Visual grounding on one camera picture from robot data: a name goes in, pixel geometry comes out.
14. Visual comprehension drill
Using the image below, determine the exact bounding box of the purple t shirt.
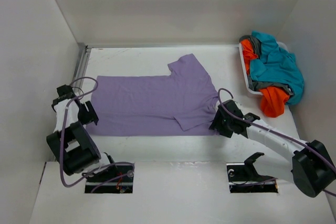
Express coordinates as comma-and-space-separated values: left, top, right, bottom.
86, 54, 218, 136

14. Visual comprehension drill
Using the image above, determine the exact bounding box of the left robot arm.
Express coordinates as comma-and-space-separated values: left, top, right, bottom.
46, 85, 119, 182

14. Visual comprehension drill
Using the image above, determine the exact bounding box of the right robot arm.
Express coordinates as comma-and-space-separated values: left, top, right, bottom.
209, 100, 335, 198

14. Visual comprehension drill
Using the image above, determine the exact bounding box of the grey t shirt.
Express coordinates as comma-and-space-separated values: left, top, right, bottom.
239, 35, 293, 95

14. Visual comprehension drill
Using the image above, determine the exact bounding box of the orange t shirt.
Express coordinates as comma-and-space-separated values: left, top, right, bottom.
240, 39, 292, 119

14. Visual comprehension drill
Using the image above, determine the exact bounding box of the teal t shirt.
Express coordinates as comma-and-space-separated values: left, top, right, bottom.
250, 30, 305, 105

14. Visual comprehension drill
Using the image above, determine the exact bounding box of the white plastic bin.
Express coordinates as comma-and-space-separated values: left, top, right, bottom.
238, 40, 291, 96

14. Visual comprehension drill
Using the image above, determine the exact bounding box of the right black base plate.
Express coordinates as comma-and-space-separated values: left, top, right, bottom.
226, 163, 278, 194

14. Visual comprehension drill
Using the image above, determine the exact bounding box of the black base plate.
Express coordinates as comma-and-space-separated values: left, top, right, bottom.
85, 165, 134, 194
226, 163, 278, 194

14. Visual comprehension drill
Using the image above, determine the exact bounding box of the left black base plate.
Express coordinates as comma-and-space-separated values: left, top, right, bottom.
85, 165, 134, 194

